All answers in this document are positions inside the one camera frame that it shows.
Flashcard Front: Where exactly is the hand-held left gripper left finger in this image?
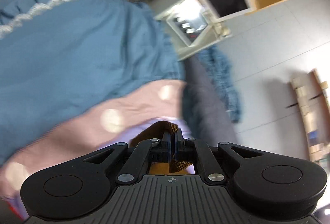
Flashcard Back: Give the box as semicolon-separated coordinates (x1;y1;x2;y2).
82;131;173;185

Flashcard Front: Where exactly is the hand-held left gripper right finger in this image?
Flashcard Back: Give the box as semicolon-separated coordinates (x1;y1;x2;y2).
171;129;264;186

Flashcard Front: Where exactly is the brown knit garment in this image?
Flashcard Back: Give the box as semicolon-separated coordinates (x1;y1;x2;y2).
128;121;194;173

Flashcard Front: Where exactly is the grey and blue duvet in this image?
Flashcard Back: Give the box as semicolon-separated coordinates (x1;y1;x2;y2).
181;46;243;148

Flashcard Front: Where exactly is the floral purple blanket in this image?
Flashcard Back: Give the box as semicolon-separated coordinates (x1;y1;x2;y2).
0;79;196;217

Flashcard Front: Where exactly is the silver appliance with knobs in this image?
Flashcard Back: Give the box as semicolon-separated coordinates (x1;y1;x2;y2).
166;0;215;47

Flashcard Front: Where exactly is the white cabinet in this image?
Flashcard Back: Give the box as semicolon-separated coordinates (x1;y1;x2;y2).
154;0;233;60

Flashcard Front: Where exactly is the stack of cardboard boxes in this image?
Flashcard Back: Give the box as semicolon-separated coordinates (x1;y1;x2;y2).
290;68;330;163

